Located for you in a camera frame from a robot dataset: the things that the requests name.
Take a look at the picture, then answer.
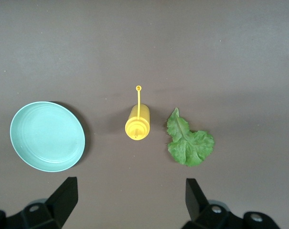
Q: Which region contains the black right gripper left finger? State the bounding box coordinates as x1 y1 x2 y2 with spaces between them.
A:
0 176 78 229

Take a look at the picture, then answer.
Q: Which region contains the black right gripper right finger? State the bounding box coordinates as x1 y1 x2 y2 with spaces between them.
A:
181 177 281 229

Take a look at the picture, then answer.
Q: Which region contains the green lettuce leaf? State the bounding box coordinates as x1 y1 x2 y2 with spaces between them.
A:
164 107 215 167

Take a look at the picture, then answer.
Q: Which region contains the yellow squeeze bottle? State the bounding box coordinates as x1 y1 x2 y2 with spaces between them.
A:
124 85 151 141

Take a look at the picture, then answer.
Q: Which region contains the light green plate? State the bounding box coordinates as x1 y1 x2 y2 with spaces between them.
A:
10 101 86 173

